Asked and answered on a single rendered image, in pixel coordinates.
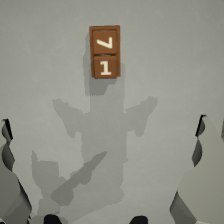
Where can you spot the orange wooden tray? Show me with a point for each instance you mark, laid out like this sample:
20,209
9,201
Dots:
113,27

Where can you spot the brown number cube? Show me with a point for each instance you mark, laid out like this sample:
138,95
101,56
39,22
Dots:
105,66
104,42

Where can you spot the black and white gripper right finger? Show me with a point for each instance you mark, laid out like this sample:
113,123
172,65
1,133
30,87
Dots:
200,196

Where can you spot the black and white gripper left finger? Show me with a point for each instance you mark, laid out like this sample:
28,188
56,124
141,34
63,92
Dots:
15,207

